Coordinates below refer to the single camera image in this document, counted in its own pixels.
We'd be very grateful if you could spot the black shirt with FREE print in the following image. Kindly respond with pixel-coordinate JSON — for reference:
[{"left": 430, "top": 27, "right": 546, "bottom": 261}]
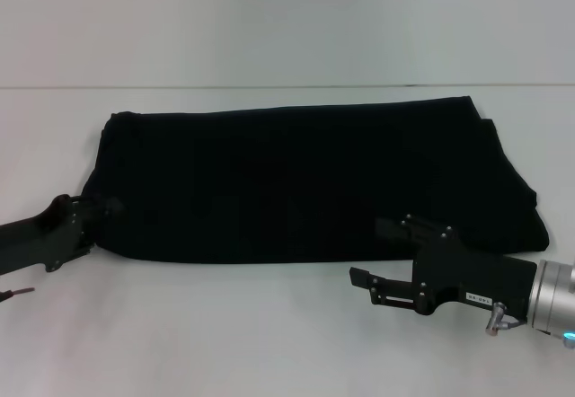
[{"left": 82, "top": 94, "right": 552, "bottom": 264}]

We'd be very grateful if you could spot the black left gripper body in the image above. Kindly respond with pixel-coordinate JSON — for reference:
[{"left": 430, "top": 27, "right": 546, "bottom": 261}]
[{"left": 0, "top": 193, "right": 85, "bottom": 275}]

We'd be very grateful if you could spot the maroon left arm cable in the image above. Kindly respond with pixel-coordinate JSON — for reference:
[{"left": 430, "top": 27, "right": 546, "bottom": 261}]
[{"left": 0, "top": 285, "right": 37, "bottom": 304}]

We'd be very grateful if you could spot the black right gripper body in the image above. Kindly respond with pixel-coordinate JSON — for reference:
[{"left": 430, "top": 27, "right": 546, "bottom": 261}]
[{"left": 411, "top": 234, "right": 539, "bottom": 318}]

